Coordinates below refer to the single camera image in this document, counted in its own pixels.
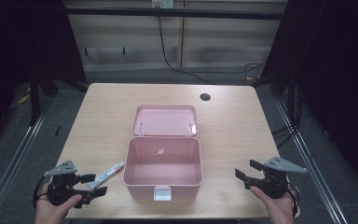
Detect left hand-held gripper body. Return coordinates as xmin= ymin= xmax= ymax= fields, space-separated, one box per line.
xmin=43 ymin=160 xmax=88 ymax=207

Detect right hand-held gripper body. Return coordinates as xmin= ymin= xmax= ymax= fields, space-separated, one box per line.
xmin=244 ymin=156 xmax=308 ymax=200

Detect white ointment tube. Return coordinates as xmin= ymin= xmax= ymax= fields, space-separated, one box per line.
xmin=88 ymin=161 xmax=126 ymax=190

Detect pink plastic box with lid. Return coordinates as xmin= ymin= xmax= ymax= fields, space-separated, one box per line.
xmin=122 ymin=104 xmax=205 ymax=203

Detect person's right hand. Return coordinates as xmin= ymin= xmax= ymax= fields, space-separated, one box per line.
xmin=250 ymin=186 xmax=295 ymax=224

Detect person's left hand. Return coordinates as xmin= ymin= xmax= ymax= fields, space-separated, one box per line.
xmin=34 ymin=181 xmax=84 ymax=224

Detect black metal stand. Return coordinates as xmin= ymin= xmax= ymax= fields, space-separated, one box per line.
xmin=28 ymin=70 xmax=42 ymax=127

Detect black curtain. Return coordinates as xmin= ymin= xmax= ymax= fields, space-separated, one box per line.
xmin=260 ymin=0 xmax=358 ymax=197
xmin=0 ymin=0 xmax=87 ymax=152

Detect black horizontal metal bar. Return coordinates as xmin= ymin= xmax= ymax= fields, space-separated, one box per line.
xmin=64 ymin=7 xmax=289 ymax=21

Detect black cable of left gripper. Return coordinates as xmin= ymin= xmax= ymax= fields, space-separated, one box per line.
xmin=32 ymin=176 xmax=49 ymax=209

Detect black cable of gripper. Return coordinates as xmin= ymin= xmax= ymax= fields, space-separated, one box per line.
xmin=32 ymin=176 xmax=49 ymax=209
xmin=287 ymin=182 xmax=301 ymax=218

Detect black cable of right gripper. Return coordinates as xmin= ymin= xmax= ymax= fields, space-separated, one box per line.
xmin=287 ymin=182 xmax=301 ymax=218

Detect aluminium floor rail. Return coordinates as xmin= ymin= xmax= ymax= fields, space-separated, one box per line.
xmin=274 ymin=97 xmax=350 ymax=224
xmin=0 ymin=102 xmax=50 ymax=224

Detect black floor cables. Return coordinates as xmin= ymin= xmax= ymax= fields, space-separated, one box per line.
xmin=270 ymin=83 xmax=303 ymax=149

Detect black wall cable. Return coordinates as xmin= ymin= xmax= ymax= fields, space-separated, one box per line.
xmin=156 ymin=8 xmax=267 ymax=86

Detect white wall socket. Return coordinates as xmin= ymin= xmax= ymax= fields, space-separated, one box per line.
xmin=151 ymin=0 xmax=175 ymax=9

